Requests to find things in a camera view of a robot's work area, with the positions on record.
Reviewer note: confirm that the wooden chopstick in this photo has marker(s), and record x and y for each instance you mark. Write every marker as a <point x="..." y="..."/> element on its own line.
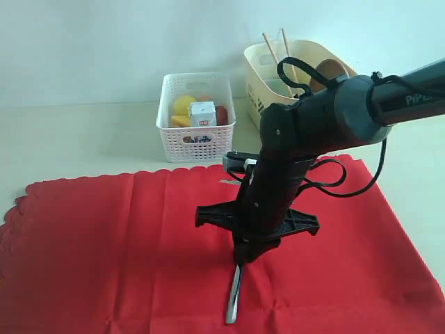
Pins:
<point x="288" y="53"/>
<point x="274" y="56"/>

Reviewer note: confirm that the yellow cheese wedge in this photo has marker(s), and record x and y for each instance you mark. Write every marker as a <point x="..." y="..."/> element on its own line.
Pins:
<point x="180" y="121"/>

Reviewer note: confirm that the white perforated plastic basket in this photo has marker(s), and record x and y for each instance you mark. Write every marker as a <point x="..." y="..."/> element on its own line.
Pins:
<point x="192" y="144"/>

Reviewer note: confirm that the steel table knife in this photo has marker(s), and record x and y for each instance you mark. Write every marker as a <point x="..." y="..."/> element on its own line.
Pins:
<point x="232" y="306"/>

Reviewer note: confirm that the brown clay plate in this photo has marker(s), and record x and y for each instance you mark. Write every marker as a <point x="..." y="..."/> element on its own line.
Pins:
<point x="330" y="69"/>

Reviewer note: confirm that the cream plastic bin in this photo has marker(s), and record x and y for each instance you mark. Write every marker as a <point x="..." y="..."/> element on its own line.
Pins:
<point x="260" y="66"/>

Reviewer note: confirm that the red sausage piece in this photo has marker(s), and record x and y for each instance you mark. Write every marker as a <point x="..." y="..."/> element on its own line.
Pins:
<point x="221" y="116"/>

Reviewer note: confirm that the yellow lemon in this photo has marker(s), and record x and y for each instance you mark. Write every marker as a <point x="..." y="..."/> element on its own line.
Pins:
<point x="181" y="105"/>

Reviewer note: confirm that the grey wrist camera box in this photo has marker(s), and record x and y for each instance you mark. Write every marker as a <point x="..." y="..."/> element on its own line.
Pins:
<point x="234" y="161"/>

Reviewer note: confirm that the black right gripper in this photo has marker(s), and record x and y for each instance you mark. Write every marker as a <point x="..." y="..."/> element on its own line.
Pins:
<point x="250" y="244"/>

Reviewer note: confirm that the pale green ceramic bowl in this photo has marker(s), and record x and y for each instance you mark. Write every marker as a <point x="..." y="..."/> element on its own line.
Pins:
<point x="279" y="87"/>

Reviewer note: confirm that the blue white milk carton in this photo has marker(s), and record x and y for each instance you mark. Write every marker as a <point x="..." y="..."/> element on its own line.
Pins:
<point x="202" y="114"/>

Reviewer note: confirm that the brown egg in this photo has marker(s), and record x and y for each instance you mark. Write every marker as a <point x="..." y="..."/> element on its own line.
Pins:
<point x="206" y="98"/>

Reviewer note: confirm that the red scalloped cloth mat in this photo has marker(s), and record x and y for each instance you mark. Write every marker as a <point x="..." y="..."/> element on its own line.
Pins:
<point x="121" y="254"/>

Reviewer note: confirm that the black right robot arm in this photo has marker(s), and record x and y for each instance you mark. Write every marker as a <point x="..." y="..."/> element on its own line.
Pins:
<point x="347" y="113"/>

